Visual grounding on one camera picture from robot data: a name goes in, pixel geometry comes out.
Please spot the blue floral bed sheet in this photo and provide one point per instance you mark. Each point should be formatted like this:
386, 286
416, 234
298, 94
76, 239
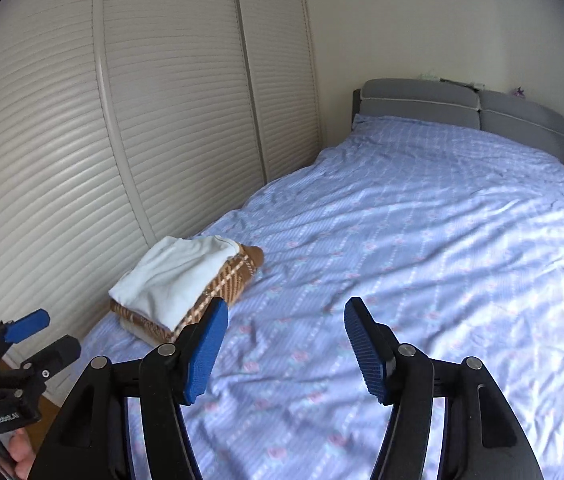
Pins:
411, 235

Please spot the white small garment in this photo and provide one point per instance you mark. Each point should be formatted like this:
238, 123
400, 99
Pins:
167, 280

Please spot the brown plaid folded garment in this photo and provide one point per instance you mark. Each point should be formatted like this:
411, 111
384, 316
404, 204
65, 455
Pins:
234, 277

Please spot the person's left hand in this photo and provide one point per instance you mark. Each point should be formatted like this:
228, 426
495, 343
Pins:
22, 447

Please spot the small purple ornament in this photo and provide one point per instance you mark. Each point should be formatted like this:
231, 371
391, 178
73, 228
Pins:
519, 92

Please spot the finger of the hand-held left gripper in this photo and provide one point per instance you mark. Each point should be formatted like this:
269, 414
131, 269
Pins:
27, 324
59, 352

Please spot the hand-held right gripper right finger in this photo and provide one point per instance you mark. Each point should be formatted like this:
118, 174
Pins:
369, 355

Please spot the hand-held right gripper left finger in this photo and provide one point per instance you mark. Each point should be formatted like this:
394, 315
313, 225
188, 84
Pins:
207, 355

